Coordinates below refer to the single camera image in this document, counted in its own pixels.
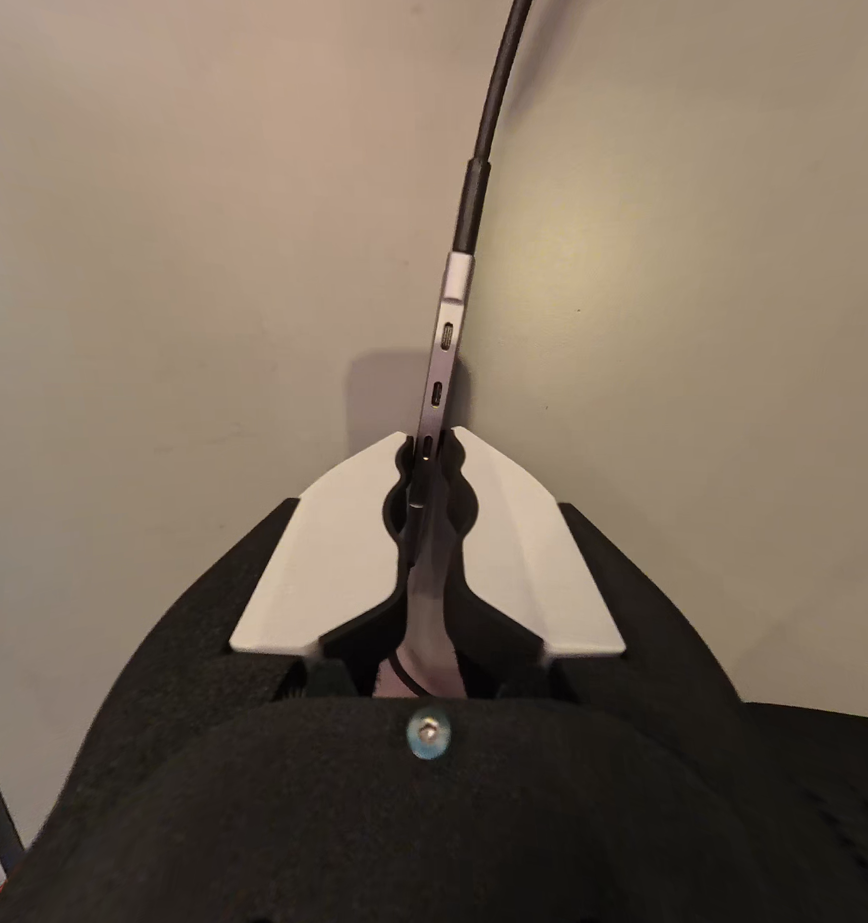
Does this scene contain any thick black hub cable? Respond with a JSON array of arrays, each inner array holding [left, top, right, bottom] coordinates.
[[452, 0, 536, 255]]

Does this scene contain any grey metal usb hub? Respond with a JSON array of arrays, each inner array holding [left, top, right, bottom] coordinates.
[[372, 251, 476, 700]]

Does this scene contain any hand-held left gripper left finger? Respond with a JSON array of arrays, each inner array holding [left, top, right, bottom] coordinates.
[[228, 431, 415, 659]]

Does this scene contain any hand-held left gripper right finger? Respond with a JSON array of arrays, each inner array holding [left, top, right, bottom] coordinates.
[[441, 425, 627, 661]]

